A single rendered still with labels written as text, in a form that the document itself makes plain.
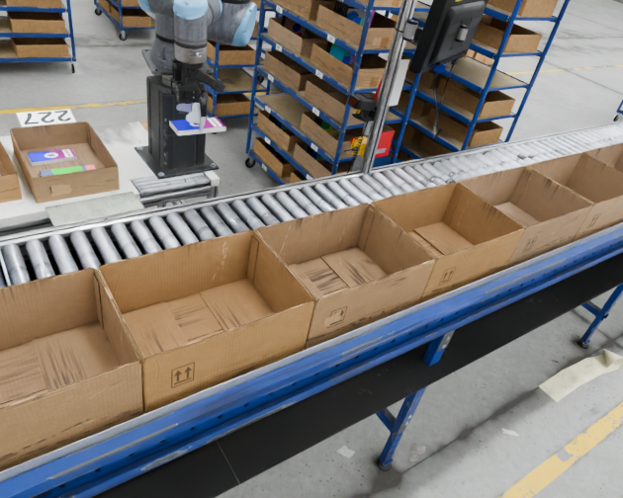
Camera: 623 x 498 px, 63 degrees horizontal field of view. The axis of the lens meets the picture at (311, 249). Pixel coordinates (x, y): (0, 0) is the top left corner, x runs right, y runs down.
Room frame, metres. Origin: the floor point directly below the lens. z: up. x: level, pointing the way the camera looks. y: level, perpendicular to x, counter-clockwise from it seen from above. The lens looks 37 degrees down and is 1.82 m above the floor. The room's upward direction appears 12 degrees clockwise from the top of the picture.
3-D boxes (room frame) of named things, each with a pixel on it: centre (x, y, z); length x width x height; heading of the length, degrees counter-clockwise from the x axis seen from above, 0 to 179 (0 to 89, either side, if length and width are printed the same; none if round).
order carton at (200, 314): (0.83, 0.21, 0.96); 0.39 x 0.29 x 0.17; 131
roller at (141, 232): (1.22, 0.45, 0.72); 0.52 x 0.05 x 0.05; 41
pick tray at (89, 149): (1.61, 0.97, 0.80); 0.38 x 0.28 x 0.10; 41
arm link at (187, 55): (1.47, 0.46, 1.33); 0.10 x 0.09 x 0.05; 39
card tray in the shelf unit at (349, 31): (2.86, -0.02, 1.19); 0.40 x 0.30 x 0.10; 41
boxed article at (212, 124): (1.49, 0.43, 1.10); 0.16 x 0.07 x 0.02; 130
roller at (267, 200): (1.56, 0.06, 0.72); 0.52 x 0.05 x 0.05; 41
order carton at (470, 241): (1.35, -0.38, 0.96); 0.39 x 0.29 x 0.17; 131
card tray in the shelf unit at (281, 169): (3.22, 0.30, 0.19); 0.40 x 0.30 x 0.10; 39
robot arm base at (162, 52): (1.87, 0.63, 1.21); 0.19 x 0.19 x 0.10
